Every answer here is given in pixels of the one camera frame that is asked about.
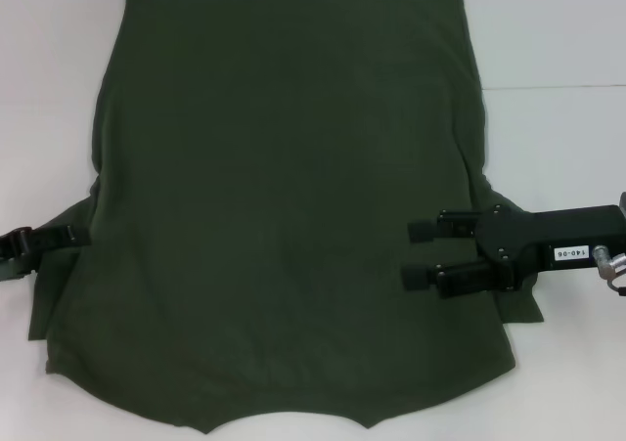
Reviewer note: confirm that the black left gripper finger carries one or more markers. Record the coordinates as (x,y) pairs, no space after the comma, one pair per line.
(17,270)
(54,239)

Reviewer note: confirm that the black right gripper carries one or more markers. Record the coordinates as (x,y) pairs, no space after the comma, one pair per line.
(533,243)

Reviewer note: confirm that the dark green shirt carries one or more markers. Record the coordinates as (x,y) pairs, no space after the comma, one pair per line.
(303,143)

